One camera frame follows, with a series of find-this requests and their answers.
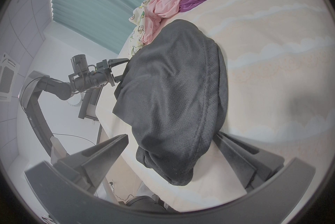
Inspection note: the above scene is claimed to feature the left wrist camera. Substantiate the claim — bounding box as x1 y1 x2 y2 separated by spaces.
95 60 108 72

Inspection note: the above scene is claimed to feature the white air conditioner vent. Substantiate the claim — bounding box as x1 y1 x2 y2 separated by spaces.
0 52 20 102

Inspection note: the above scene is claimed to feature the white printed pyjama top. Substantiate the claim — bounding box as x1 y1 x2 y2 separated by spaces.
128 0 158 57

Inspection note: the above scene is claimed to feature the black dressing table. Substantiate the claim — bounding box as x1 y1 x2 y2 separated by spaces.
78 91 102 121

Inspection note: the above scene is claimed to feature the bed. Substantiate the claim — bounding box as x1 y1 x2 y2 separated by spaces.
95 0 335 213

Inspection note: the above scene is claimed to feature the black T-shirt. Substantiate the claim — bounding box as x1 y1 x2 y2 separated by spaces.
113 19 229 187

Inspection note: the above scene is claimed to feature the pink garment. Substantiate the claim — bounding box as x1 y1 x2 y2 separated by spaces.
143 0 187 44

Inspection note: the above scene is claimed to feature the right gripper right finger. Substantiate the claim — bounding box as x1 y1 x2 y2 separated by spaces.
213 132 285 190

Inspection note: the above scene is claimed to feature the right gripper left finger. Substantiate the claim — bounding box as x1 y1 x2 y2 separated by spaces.
54 134 129 193

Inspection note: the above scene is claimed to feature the black cable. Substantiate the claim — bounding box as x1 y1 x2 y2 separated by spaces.
52 134 97 144

